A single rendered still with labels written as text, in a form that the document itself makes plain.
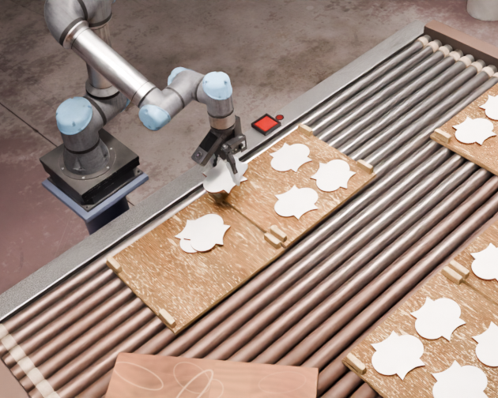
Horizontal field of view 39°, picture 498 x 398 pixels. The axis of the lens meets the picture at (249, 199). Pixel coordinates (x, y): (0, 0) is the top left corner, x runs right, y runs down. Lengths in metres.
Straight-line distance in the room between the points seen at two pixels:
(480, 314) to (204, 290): 0.75
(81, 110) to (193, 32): 2.52
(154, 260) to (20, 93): 2.62
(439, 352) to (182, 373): 0.65
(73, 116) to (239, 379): 1.01
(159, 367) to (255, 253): 0.49
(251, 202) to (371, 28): 2.59
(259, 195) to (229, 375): 0.70
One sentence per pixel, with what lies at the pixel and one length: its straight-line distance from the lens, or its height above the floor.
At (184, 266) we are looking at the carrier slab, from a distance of 2.10.
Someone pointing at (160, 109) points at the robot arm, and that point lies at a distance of 1.91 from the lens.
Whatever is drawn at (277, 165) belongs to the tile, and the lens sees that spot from 2.33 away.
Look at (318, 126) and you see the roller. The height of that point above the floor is 0.92.
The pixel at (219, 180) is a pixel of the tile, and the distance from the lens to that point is 2.14.
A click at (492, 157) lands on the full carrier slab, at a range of 2.41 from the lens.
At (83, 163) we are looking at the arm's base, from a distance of 2.39.
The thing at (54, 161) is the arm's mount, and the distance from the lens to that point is 2.49.
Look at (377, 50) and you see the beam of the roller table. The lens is 2.86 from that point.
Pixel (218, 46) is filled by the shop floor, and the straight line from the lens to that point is 4.58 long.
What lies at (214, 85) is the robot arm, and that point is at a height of 1.41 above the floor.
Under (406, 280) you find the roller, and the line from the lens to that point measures 2.06.
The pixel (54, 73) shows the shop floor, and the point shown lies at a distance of 4.67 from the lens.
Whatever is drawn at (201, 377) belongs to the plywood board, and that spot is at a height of 1.04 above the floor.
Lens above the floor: 2.56
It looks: 46 degrees down
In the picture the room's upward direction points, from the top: 8 degrees counter-clockwise
